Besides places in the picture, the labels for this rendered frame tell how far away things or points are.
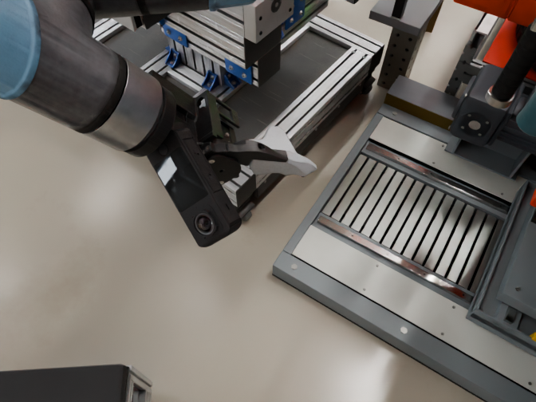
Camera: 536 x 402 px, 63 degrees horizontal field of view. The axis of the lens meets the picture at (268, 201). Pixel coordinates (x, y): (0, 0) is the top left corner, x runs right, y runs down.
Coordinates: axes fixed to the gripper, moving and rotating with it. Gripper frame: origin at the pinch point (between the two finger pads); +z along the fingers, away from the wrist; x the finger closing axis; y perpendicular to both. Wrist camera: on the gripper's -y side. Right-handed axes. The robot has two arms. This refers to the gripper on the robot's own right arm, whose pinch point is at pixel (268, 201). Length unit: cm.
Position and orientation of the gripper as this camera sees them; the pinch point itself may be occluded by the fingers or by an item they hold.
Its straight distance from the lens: 55.2
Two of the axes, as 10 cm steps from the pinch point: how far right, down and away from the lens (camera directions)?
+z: 5.8, 3.0, 7.6
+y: -1.8, -8.5, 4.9
